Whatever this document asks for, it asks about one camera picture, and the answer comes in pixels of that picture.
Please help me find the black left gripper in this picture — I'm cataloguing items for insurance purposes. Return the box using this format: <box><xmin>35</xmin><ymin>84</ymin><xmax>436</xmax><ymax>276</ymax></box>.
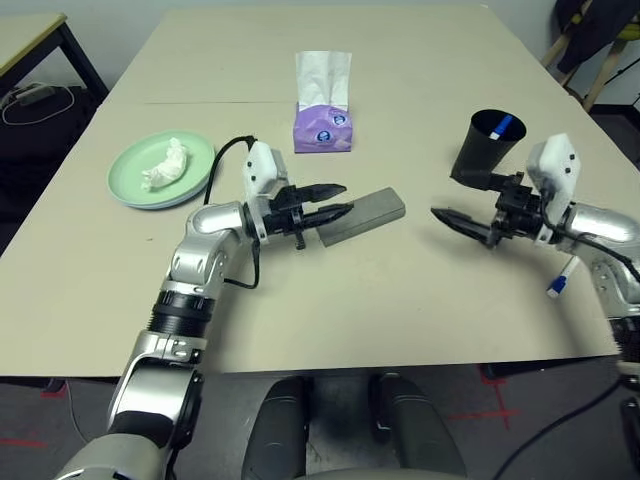
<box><xmin>263</xmin><ymin>182</ymin><xmax>357</xmax><ymax>251</ymax></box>

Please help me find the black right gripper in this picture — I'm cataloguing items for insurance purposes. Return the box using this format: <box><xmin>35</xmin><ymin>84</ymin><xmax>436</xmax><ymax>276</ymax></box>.
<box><xmin>429</xmin><ymin>171</ymin><xmax>545</xmax><ymax>250</ymax></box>

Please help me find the grey glasses case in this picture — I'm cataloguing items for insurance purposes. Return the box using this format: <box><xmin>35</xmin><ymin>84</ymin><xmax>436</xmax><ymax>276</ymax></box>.
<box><xmin>317</xmin><ymin>186</ymin><xmax>406</xmax><ymax>249</ymax></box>

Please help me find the blue capped marker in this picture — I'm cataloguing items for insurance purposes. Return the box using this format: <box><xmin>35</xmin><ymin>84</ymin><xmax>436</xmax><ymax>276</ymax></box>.
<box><xmin>489</xmin><ymin>114</ymin><xmax>514</xmax><ymax>140</ymax></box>
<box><xmin>546</xmin><ymin>256</ymin><xmax>580</xmax><ymax>300</ymax></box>

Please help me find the white tissue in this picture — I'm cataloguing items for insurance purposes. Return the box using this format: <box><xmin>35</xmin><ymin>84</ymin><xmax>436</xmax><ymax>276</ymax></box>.
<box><xmin>141</xmin><ymin>138</ymin><xmax>190</xmax><ymax>192</ymax></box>

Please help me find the light green plate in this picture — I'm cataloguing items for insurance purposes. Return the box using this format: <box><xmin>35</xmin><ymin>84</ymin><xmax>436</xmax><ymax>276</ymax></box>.
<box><xmin>106</xmin><ymin>129</ymin><xmax>216</xmax><ymax>207</ymax></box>

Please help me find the black plastic cup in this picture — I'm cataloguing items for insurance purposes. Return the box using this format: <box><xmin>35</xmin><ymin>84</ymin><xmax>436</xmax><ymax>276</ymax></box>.
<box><xmin>449</xmin><ymin>108</ymin><xmax>529</xmax><ymax>192</ymax></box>

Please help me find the purple tissue pack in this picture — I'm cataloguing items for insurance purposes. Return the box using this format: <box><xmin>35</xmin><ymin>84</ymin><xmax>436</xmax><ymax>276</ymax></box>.
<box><xmin>292</xmin><ymin>49</ymin><xmax>354</xmax><ymax>155</ymax></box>

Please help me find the wooden leg chair green seat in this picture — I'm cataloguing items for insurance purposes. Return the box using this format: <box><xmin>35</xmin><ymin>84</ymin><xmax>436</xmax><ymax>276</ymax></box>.
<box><xmin>542</xmin><ymin>0</ymin><xmax>640</xmax><ymax>114</ymax></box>

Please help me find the black jacket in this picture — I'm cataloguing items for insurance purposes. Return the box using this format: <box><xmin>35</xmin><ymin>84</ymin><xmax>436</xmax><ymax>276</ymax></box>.
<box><xmin>552</xmin><ymin>0</ymin><xmax>640</xmax><ymax>74</ymax></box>

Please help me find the dark grey robot left thigh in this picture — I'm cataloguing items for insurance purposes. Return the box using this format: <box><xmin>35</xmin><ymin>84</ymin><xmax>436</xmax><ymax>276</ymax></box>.
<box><xmin>241</xmin><ymin>377</ymin><xmax>314</xmax><ymax>480</ymax></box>

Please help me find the dark grey robot thigh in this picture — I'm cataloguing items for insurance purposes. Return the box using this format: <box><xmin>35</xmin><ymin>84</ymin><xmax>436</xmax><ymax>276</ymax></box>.
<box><xmin>241</xmin><ymin>377</ymin><xmax>314</xmax><ymax>480</ymax></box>
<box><xmin>369</xmin><ymin>372</ymin><xmax>466</xmax><ymax>480</ymax></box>

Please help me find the dark grey robot right thigh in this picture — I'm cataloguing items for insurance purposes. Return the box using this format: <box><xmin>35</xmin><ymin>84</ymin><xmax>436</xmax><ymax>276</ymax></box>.
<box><xmin>369</xmin><ymin>372</ymin><xmax>466</xmax><ymax>480</ymax></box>

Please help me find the black bag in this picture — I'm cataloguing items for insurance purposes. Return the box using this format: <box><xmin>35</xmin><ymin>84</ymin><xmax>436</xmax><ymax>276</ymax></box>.
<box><xmin>0</xmin><ymin>84</ymin><xmax>101</xmax><ymax>201</ymax></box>

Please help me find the grey power adapter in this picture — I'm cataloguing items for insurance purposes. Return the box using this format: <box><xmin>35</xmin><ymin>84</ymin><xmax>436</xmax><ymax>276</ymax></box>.
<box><xmin>12</xmin><ymin>84</ymin><xmax>51</xmax><ymax>104</ymax></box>

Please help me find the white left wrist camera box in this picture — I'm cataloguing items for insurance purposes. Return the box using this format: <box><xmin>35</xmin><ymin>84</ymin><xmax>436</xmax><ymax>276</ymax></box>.
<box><xmin>241</xmin><ymin>141</ymin><xmax>291</xmax><ymax>236</ymax></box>

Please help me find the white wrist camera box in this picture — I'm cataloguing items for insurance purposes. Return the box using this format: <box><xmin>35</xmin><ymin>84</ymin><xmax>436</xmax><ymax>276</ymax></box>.
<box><xmin>524</xmin><ymin>132</ymin><xmax>584</xmax><ymax>246</ymax></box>
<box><xmin>241</xmin><ymin>141</ymin><xmax>291</xmax><ymax>236</ymax></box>

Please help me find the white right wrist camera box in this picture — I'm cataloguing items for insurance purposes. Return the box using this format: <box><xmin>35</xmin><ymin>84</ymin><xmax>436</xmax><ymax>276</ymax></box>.
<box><xmin>524</xmin><ymin>132</ymin><xmax>584</xmax><ymax>246</ymax></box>

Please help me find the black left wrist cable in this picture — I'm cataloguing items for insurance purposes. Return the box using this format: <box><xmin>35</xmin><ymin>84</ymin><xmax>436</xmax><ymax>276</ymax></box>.
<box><xmin>202</xmin><ymin>134</ymin><xmax>261</xmax><ymax>291</ymax></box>

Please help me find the white adapter cable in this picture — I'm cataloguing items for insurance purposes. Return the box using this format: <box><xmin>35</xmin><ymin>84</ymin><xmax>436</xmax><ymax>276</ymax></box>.
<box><xmin>2</xmin><ymin>85</ymin><xmax>76</xmax><ymax>125</ymax></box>

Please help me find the beige side table black frame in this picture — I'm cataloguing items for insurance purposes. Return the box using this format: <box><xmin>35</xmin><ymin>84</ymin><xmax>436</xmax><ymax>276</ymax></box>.
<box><xmin>0</xmin><ymin>12</ymin><xmax>109</xmax><ymax>96</ymax></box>

